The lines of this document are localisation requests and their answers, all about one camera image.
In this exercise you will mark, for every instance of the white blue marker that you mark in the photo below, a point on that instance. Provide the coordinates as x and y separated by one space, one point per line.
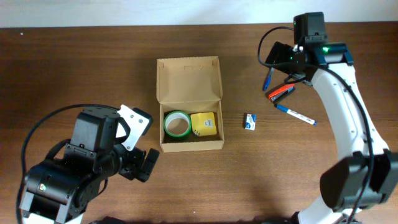
296 114

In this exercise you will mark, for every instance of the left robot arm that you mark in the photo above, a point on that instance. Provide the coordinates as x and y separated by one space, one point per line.
77 170

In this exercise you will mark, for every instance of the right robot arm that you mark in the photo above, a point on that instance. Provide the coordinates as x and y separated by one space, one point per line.
366 172

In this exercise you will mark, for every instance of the white blue staples box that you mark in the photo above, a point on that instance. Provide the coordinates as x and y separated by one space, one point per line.
250 121

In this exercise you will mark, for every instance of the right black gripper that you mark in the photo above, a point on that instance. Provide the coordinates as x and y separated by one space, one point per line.
280 58

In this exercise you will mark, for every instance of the brown cardboard box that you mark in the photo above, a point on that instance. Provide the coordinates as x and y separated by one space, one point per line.
191 85

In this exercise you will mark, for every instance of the blue ballpoint pen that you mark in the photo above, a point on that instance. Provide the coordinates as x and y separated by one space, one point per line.
268 79

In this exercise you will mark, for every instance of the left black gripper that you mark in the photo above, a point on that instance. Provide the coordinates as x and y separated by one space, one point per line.
137 165

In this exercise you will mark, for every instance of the yellow sticky note pad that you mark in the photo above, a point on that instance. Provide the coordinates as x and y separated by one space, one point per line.
203 124

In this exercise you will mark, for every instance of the green tape roll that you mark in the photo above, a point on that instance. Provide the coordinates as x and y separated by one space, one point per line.
177 125

